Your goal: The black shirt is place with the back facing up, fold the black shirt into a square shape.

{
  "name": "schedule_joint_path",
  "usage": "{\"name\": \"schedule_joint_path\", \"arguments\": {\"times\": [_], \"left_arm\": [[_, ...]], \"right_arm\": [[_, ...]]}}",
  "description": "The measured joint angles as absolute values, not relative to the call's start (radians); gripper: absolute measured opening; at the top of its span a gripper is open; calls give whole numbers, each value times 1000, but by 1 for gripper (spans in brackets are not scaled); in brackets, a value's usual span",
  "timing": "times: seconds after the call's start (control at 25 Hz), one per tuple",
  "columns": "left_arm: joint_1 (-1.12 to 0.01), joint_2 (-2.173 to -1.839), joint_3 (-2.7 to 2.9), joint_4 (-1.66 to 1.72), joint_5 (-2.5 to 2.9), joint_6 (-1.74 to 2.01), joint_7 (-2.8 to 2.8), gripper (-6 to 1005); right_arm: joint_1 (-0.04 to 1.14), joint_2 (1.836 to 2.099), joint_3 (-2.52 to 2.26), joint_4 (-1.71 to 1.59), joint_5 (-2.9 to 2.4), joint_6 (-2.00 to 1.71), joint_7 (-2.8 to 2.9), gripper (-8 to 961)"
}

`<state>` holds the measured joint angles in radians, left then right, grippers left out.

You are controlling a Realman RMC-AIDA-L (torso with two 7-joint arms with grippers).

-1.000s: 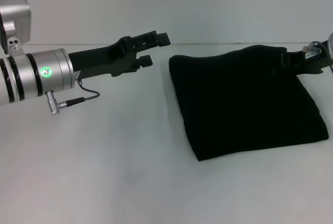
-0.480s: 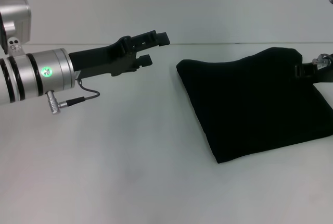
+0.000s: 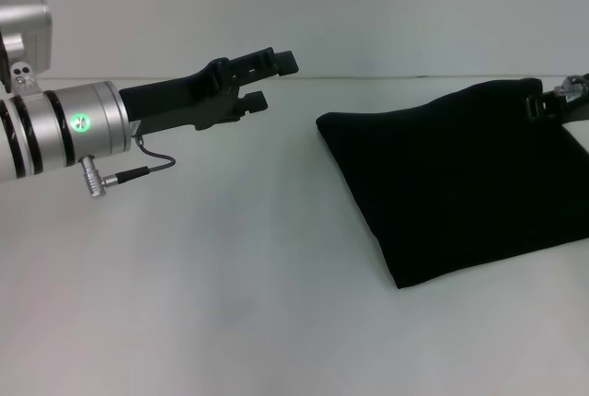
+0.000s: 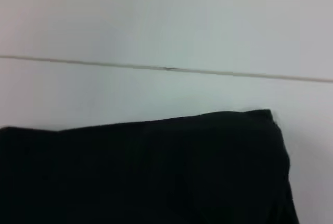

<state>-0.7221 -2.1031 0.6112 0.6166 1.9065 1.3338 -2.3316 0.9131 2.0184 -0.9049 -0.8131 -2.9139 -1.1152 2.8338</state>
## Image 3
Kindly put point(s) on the black printed t-shirt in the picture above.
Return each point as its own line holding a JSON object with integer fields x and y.
{"x": 460, "y": 175}

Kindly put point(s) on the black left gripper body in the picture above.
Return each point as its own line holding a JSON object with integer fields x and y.
{"x": 175, "y": 101}

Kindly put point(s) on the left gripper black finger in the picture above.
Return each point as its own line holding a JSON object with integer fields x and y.
{"x": 285, "y": 63}
{"x": 255, "y": 102}

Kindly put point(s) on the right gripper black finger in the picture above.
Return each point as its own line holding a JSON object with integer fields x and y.
{"x": 536, "y": 105}

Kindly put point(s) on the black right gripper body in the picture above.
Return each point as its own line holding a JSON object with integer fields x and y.
{"x": 570, "y": 99}

